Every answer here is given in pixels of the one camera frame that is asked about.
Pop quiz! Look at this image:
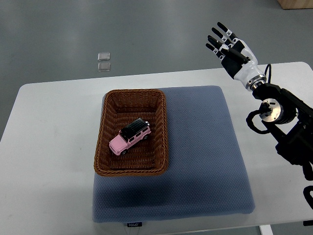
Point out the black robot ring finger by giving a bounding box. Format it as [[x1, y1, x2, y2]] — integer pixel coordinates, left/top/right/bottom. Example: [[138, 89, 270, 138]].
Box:
[[207, 35, 226, 49]]

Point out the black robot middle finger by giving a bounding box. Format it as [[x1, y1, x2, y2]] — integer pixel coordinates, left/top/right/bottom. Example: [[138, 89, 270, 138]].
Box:
[[212, 27, 232, 44]]

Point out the upper floor socket plate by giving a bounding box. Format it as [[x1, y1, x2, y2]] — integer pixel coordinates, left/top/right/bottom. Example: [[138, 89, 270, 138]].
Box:
[[97, 52, 111, 61]]

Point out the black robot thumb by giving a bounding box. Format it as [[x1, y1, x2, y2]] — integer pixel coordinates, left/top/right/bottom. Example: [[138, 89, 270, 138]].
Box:
[[221, 45, 250, 63]]

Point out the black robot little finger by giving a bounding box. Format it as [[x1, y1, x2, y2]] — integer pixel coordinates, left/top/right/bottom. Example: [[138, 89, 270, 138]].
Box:
[[206, 43, 224, 60]]

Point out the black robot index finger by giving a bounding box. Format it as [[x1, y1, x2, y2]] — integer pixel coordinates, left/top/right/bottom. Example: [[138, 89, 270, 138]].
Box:
[[217, 22, 239, 41]]

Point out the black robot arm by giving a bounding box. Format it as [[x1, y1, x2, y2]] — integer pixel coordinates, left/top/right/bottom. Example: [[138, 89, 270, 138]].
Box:
[[206, 22, 313, 181]]

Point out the wooden box corner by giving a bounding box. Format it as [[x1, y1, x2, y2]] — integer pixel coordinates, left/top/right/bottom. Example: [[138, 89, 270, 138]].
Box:
[[278, 0, 313, 10]]

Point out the black looped cable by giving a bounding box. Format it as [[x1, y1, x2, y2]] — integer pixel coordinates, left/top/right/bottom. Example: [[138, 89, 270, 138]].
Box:
[[246, 109, 271, 134]]

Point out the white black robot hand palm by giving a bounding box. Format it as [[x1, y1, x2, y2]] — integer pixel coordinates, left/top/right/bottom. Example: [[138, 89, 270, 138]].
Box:
[[221, 39, 266, 91]]

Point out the brown wicker basket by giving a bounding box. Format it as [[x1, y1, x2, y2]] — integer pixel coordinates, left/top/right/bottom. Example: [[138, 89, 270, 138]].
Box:
[[94, 89, 169, 177]]

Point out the pink toy car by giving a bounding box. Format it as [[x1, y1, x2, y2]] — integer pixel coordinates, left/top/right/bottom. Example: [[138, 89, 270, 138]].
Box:
[[109, 118, 151, 156]]

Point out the blue grey cushion mat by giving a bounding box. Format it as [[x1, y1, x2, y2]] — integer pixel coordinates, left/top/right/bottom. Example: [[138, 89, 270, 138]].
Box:
[[93, 86, 255, 223]]

